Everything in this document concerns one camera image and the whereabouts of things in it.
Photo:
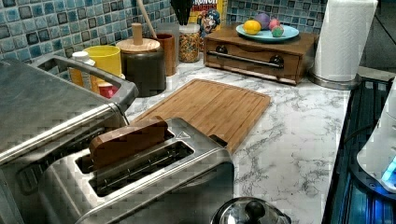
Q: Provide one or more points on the silver two-slot toaster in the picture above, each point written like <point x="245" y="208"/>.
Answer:
<point x="183" y="180"/>

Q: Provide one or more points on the stainless steel toaster oven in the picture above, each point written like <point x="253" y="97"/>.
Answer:
<point x="44" y="117"/>

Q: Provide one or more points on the bamboo cutting board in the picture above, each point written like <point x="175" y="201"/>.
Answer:
<point x="227" y="111"/>

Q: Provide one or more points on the dark canister with wooden lid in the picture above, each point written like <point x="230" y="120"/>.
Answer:
<point x="142" y="62"/>

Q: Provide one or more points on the brown wooden utensil cup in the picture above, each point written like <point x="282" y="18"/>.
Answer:
<point x="167" y="42"/>

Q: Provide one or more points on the glass jar of cereal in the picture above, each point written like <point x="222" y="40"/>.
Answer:
<point x="189" y="43"/>

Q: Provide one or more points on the brown toast slice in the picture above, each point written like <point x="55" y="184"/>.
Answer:
<point x="126" y="141"/>

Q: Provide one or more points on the frosted grey cup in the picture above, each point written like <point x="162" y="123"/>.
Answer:
<point x="170" y="28"/>

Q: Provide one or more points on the red small container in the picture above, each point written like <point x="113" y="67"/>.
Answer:
<point x="107" y="90"/>

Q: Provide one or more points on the yellow cereal box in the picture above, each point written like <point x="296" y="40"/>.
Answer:
<point x="209" y="15"/>

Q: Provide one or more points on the light blue plate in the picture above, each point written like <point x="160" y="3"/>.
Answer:
<point x="267" y="37"/>

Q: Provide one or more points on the yellow lemon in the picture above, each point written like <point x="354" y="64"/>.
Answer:
<point x="252" y="27"/>

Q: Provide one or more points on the wooden bread box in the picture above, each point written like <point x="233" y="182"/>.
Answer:
<point x="284" y="62"/>

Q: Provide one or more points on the yellow mug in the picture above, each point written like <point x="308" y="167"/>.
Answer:
<point x="106" y="58"/>

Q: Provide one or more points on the black utensils bundle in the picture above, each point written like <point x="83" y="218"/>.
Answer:
<point x="182" y="10"/>

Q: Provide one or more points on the green pink toy fruit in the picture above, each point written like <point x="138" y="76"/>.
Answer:
<point x="277" y="31"/>

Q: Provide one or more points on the purple toy fruit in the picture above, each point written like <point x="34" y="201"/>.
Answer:
<point x="263" y="19"/>

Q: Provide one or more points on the pink toy strawberry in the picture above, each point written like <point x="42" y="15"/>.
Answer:
<point x="273" y="23"/>

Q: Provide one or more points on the white capped yellow bottle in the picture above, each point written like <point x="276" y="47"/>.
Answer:
<point x="78" y="77"/>

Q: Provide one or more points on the white paper towel roll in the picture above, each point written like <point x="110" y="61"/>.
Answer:
<point x="341" y="42"/>

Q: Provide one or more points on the wooden spoon handle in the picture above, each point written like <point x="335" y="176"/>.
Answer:
<point x="146" y="17"/>

